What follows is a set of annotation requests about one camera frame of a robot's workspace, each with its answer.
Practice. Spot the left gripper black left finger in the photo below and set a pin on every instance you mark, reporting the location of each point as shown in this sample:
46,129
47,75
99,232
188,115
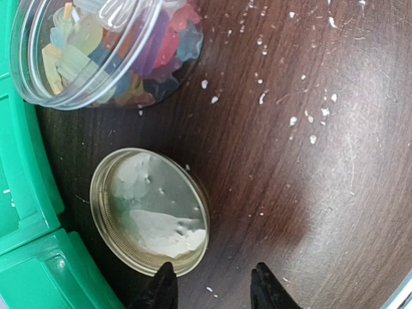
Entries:
161,291

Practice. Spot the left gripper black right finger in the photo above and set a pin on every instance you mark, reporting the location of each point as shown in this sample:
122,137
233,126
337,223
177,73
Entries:
266,292

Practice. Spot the green candy bin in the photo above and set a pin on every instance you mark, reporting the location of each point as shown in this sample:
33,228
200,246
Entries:
30,199
54,271

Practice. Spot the clear plastic round container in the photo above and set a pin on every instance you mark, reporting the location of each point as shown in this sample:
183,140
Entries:
68,55

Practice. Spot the gold round lid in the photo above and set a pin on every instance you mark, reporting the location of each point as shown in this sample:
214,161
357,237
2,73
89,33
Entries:
149,210

